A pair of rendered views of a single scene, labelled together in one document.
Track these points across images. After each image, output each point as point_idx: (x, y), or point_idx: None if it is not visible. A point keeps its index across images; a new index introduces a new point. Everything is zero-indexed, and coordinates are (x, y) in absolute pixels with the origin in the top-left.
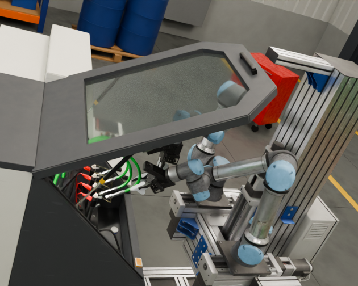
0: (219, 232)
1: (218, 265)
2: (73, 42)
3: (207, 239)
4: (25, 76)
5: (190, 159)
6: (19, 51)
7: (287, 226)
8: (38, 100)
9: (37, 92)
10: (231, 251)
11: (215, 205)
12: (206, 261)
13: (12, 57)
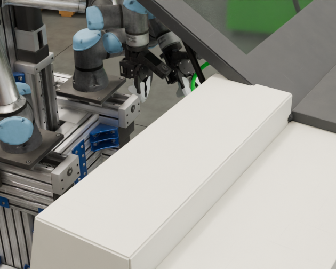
0: (57, 132)
1: (117, 103)
2: (143, 174)
3: (78, 138)
4: (312, 144)
5: (32, 128)
6: (284, 218)
7: None
8: (327, 80)
9: (320, 93)
10: (103, 86)
11: (39, 128)
12: (132, 103)
13: (313, 197)
